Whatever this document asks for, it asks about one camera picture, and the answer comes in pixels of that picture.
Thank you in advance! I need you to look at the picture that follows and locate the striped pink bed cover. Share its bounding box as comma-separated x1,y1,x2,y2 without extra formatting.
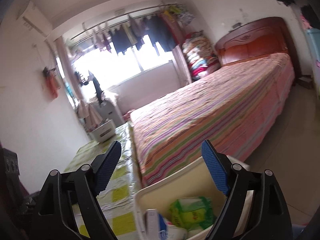
130,53,295,186

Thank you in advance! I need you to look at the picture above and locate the metal clothes rail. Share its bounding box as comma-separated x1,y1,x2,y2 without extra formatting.
63,2,177,43

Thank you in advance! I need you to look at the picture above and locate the cream plastic trash bin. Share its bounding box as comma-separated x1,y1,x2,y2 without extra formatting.
134,157,226,239

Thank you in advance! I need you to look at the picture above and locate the blue storage box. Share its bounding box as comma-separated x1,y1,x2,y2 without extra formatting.
306,28,320,94

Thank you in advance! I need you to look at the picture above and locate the orange cloth on wall hook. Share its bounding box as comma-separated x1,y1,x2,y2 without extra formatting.
42,67,61,100

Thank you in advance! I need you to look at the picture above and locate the wall air conditioner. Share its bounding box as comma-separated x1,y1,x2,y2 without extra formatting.
17,0,53,37

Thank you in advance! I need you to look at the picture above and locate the red wooden headboard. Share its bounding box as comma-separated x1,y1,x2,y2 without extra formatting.
215,17,302,79

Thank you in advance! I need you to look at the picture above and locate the white blue medicine box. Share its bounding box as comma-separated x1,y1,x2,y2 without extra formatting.
145,209,168,240

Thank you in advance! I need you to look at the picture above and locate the white plastic pen basket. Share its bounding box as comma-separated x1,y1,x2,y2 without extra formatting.
90,119,116,143

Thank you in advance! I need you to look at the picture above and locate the hanging dark clothes row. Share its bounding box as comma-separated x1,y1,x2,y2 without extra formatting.
91,4,195,54

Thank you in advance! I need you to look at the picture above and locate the green tissue pack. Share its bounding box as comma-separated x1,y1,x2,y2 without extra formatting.
169,197,216,231

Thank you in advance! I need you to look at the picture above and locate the pink curtain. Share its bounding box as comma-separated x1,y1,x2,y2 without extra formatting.
172,45,192,87
54,36,103,131

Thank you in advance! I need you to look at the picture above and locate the white standing heater appliance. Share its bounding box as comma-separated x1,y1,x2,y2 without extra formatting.
95,100,125,127

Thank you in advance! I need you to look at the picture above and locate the left pink curtain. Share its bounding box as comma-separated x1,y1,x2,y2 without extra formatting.
54,36,103,131

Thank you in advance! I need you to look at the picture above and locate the right pink curtain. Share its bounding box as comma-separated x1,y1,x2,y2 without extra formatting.
172,45,192,87

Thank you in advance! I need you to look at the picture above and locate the stack of folded quilts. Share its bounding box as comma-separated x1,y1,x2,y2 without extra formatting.
182,31,221,81

